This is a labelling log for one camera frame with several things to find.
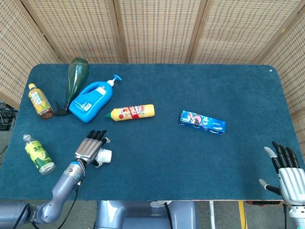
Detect yellow label tea bottle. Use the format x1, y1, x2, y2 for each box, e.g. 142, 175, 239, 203
28, 83, 55, 120

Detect yellow squeeze bottle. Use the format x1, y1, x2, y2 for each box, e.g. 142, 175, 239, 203
105, 104, 155, 122

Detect white table leg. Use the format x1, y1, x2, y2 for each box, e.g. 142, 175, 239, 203
209, 200, 216, 229

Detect blue carpet table mat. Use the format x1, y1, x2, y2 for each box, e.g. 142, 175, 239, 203
0, 63, 303, 201

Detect black torso cable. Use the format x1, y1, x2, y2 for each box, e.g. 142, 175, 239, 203
163, 201, 173, 229

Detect black cables beside table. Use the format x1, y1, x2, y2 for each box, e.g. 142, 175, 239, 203
0, 101, 19, 132

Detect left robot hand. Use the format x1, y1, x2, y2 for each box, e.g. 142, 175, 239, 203
74, 130, 111, 168

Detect yellow floor tape strip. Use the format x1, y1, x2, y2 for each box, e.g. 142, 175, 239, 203
238, 200, 248, 229

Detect green glass spray bottle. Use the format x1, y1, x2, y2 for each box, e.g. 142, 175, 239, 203
54, 57, 90, 117

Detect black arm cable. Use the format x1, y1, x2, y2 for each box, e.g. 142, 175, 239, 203
282, 203, 288, 229
16, 181, 83, 229

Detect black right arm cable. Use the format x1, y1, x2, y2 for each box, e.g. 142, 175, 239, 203
282, 203, 288, 229

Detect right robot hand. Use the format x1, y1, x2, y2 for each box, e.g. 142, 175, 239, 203
259, 141, 305, 206

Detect green label water bottle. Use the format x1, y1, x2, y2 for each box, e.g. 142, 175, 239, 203
23, 134, 56, 176

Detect blue Oreo cookie box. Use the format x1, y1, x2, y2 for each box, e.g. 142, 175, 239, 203
178, 110, 226, 136

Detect woven bamboo folding screen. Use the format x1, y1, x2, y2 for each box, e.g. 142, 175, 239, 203
0, 0, 305, 153

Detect blue pump detergent bottle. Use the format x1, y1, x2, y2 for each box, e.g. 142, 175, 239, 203
69, 74, 123, 124

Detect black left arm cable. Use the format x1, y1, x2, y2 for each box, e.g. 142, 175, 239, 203
16, 181, 83, 229

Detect white paper cup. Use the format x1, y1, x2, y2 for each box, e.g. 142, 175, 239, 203
96, 147, 113, 165

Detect grey robot torso base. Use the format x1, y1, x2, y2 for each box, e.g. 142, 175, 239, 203
93, 200, 198, 229

